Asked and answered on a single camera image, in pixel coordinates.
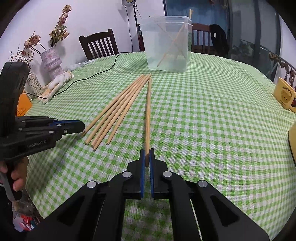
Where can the yellow bear mug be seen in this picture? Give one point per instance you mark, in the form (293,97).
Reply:
(284,94)

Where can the studio lamp on stand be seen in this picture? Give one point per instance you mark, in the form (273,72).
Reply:
(132,3)

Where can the dried flowers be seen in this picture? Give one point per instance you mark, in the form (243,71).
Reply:
(59,33)

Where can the yellow cylinder bottle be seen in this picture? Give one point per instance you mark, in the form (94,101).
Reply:
(292,141)

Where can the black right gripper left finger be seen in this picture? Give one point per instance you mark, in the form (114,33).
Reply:
(96,210)

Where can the metal rack with ornaments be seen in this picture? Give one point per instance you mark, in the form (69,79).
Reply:
(289,69)

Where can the black jacket on chair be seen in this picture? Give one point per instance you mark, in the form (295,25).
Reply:
(219,40)

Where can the dark wooden chair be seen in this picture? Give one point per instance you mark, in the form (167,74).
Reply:
(99,45)

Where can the pink ceramic vase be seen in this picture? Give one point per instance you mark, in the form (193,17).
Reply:
(51,62)

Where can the clear plastic container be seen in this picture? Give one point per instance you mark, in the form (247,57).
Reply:
(156,42)

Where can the green checkered tablecloth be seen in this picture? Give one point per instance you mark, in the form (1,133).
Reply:
(217,121)

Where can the small speckled vase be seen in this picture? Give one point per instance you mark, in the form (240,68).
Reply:
(32,85)

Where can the person left hand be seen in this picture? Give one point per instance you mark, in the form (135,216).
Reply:
(19,174)

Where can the orange box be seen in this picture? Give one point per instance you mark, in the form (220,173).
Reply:
(24,104)

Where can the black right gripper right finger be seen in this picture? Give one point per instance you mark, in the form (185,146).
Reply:
(198,210)

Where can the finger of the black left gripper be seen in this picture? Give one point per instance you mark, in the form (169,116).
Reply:
(65,122)
(69,128)

